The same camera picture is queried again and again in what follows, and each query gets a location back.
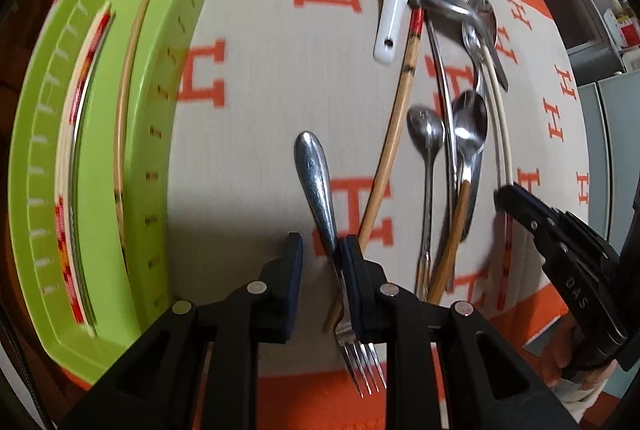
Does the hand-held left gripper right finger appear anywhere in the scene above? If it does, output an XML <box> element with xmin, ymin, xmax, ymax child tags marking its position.
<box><xmin>334</xmin><ymin>236</ymin><xmax>576</xmax><ymax>430</ymax></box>

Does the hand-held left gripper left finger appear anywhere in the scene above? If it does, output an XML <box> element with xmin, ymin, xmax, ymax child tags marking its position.
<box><xmin>60</xmin><ymin>234</ymin><xmax>304</xmax><ymax>430</ymax></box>

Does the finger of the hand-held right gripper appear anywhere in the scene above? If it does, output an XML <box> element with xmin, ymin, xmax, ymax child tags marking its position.
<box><xmin>494</xmin><ymin>184</ymin><xmax>556</xmax><ymax>251</ymax></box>

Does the wood-handled metal spoon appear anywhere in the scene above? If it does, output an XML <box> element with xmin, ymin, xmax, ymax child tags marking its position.
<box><xmin>425</xmin><ymin>90</ymin><xmax>489</xmax><ymax>306</ymax></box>

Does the metal fork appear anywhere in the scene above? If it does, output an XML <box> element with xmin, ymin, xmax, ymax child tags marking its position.
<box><xmin>294</xmin><ymin>131</ymin><xmax>388</xmax><ymax>398</ymax></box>

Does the bamboo chopstick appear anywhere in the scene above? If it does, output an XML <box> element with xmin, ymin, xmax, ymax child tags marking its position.
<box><xmin>322</xmin><ymin>6</ymin><xmax>427</xmax><ymax>333</ymax></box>

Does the large metal spoon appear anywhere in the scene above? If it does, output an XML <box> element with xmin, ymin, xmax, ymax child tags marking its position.
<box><xmin>462</xmin><ymin>0</ymin><xmax>510</xmax><ymax>92</ymax></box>

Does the metal ladle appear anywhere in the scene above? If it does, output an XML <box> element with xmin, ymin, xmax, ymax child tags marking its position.
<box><xmin>407</xmin><ymin>0</ymin><xmax>481</xmax><ymax>291</ymax></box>

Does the green plastic utensil tray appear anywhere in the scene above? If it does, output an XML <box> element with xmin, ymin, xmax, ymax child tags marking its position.
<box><xmin>7</xmin><ymin>0</ymin><xmax>224</xmax><ymax>386</ymax></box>

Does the white ceramic spoon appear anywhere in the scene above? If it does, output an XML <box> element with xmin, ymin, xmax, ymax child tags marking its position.
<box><xmin>370</xmin><ymin>0</ymin><xmax>418</xmax><ymax>66</ymax></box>

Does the long brown wooden chopstick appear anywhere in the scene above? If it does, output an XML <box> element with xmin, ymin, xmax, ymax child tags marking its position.
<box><xmin>112</xmin><ymin>0</ymin><xmax>158</xmax><ymax>271</ymax></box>

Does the person's right hand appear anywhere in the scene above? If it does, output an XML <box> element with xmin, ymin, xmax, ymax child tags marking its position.
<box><xmin>542</xmin><ymin>312</ymin><xmax>608</xmax><ymax>390</ymax></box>

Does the grey refrigerator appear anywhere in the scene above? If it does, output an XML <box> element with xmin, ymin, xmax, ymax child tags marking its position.
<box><xmin>577</xmin><ymin>70</ymin><xmax>640</xmax><ymax>221</ymax></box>

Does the small metal spoon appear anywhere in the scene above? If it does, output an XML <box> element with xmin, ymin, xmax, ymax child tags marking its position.
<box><xmin>406</xmin><ymin>106</ymin><xmax>446</xmax><ymax>296</ymax></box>

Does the orange beige printed blanket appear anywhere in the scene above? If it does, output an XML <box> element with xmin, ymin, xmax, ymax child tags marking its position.
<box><xmin>50</xmin><ymin>0</ymin><xmax>593</xmax><ymax>430</ymax></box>

